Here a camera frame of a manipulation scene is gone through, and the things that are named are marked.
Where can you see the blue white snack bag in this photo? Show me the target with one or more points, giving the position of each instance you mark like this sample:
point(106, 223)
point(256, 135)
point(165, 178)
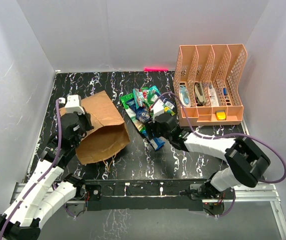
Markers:
point(146, 114)

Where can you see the orange plastic desk organizer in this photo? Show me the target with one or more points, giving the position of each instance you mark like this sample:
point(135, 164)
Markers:
point(220, 65)

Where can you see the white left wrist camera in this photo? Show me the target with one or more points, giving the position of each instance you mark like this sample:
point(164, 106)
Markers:
point(72, 104)

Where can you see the yellow small object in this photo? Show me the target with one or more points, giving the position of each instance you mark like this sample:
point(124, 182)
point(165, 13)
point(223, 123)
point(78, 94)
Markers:
point(220, 115)

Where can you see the grey stapler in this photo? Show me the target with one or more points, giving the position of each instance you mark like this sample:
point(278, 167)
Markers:
point(199, 94)

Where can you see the dark blue snack bag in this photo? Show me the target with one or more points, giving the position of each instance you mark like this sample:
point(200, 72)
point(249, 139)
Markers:
point(132, 106)

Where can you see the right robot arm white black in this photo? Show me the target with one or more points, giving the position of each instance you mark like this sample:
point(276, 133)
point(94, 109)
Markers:
point(246, 161)

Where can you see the green Chuba cassava chips bag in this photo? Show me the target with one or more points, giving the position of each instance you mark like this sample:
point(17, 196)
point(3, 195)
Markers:
point(139, 126)

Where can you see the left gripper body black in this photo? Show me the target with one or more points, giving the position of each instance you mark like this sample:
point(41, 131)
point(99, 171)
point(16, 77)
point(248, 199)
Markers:
point(82, 123)

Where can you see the green white snack bag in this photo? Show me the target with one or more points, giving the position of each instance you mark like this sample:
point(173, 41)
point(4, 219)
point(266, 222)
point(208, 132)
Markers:
point(168, 106)

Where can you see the pink tape strip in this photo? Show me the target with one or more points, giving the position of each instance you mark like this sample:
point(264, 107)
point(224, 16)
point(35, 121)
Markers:
point(154, 69)

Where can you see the blue white tape dispenser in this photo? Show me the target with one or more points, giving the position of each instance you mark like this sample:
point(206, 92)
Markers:
point(184, 95)

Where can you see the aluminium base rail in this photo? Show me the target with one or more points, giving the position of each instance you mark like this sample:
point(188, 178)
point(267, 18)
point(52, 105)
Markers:
point(98, 195)

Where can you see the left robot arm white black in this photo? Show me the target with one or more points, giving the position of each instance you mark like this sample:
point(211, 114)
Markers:
point(42, 180)

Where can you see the white small packet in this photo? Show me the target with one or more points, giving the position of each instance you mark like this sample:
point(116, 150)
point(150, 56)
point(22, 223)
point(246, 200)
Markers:
point(213, 96)

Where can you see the blue small connector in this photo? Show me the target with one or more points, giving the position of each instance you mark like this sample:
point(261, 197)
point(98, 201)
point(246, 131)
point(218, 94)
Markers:
point(225, 92)

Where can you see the small blue snack packet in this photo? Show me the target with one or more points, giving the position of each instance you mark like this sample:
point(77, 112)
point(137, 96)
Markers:
point(156, 143)

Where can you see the teal red candy bag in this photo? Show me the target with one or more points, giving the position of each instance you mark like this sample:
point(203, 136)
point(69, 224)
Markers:
point(145, 97)

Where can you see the brown paper bag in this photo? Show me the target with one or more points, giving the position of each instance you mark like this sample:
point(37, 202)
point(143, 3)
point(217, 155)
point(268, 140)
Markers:
point(110, 134)

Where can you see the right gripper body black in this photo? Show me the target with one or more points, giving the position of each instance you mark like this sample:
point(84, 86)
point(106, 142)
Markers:
point(157, 130)

